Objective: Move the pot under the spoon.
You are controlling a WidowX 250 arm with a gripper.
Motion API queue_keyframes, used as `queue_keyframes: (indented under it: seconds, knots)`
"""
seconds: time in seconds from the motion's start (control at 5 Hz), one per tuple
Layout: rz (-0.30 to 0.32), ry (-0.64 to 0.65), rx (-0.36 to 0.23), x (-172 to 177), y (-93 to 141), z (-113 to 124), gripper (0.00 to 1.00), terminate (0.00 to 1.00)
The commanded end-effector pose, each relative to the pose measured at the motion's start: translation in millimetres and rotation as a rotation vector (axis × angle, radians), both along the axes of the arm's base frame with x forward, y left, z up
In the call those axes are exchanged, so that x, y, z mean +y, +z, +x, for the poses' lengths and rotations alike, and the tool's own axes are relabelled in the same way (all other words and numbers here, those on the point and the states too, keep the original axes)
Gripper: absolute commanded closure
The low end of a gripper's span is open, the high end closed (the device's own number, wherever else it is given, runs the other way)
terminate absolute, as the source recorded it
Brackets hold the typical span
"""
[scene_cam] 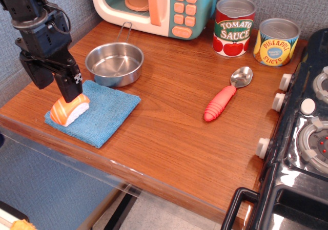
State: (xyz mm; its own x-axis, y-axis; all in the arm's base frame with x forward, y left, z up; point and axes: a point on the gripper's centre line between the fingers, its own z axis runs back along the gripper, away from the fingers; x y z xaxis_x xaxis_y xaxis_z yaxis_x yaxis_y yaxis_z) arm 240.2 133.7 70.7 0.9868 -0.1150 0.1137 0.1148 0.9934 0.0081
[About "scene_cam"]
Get blue towel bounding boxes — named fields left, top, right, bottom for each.
left=45, top=80, right=140, bottom=148

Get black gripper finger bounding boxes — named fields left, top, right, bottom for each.
left=54, top=71, right=83, bottom=103
left=19, top=52, right=54, bottom=90

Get red handled spoon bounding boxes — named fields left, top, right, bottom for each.
left=203, top=66, right=253, bottom=122

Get toy microwave oven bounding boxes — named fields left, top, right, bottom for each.
left=92, top=0, right=217, bottom=40

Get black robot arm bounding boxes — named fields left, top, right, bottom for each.
left=1, top=0, right=83, bottom=103

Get tomato sauce can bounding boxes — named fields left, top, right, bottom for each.
left=213, top=0, right=256, bottom=57

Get small steel pot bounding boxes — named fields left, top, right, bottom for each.
left=85, top=22, right=145, bottom=88

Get pineapple slices can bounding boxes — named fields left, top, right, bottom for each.
left=253, top=18, right=301, bottom=67

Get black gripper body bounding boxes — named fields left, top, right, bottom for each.
left=11, top=8, right=80, bottom=81

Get salmon sushi toy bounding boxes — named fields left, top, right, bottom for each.
left=50, top=94, right=90, bottom=127

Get black toy stove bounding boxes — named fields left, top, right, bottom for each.
left=221, top=29, right=327, bottom=229

